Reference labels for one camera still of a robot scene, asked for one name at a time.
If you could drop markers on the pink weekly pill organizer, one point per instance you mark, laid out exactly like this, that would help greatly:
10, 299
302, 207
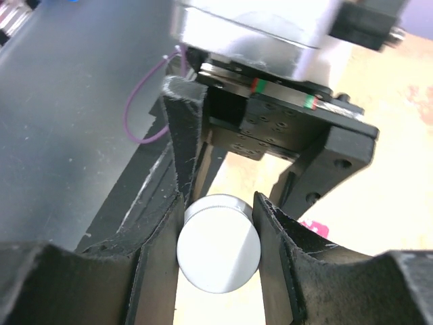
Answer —
316, 227

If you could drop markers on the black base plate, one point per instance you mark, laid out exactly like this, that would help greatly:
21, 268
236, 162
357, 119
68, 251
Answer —
145, 191

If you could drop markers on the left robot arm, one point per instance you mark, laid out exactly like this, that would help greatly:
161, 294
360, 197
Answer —
264, 74

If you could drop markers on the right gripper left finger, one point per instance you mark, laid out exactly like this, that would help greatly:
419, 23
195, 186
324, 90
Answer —
128, 279

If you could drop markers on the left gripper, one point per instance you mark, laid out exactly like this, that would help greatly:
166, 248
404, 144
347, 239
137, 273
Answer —
253, 115

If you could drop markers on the white-capped pill bottle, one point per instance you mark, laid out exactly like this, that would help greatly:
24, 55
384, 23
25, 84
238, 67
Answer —
218, 248

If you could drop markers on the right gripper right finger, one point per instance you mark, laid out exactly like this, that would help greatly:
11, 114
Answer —
307, 279

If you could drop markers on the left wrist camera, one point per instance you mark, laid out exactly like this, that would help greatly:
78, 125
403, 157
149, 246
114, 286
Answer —
288, 39

